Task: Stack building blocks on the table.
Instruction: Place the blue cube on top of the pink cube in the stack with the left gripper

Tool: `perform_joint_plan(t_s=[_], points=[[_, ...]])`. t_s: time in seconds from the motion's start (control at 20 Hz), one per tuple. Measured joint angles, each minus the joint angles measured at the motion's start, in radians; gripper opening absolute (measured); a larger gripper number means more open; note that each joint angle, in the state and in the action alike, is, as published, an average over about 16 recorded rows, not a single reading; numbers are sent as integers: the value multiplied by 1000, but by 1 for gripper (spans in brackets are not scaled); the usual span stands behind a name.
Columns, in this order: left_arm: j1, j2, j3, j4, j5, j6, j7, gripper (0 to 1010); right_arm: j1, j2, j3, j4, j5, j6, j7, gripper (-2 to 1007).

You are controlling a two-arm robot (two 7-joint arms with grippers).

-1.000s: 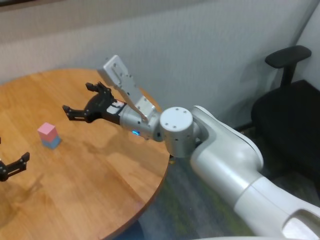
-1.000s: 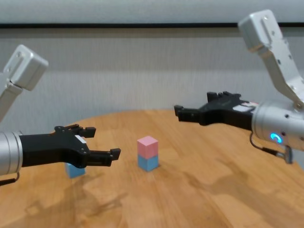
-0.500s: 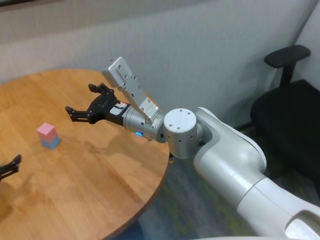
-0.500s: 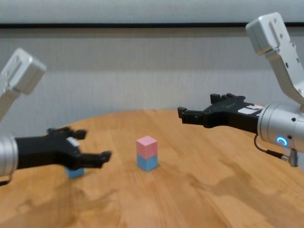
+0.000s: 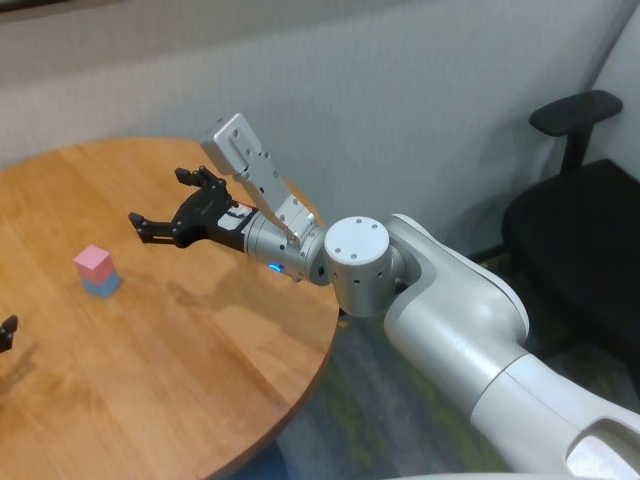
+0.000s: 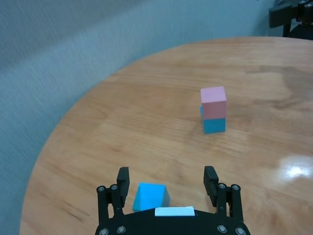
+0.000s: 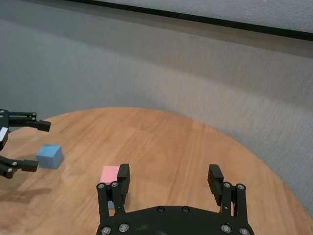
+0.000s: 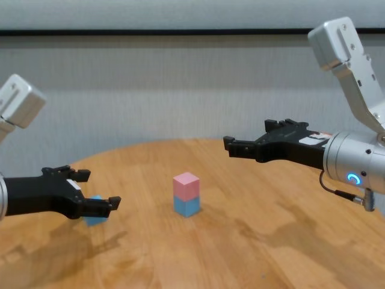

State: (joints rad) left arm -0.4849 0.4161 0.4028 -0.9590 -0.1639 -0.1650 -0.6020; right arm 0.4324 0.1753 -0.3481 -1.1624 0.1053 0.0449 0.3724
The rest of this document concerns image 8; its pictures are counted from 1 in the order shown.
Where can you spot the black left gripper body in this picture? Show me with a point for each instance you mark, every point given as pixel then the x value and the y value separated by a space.
pixel 39 192

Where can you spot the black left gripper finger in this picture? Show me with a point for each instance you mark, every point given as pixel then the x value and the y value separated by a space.
pixel 99 207
pixel 83 175

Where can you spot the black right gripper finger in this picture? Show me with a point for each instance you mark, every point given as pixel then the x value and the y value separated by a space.
pixel 272 125
pixel 240 149

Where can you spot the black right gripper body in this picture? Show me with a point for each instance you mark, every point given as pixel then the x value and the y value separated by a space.
pixel 288 144

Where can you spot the pink cube block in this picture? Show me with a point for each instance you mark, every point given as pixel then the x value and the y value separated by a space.
pixel 186 188

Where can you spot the blue cube block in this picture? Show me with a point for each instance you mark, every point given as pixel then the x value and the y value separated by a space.
pixel 186 207
pixel 96 222

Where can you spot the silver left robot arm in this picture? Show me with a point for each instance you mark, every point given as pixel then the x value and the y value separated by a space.
pixel 2 198

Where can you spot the black wall trim strip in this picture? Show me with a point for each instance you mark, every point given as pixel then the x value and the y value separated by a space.
pixel 150 32

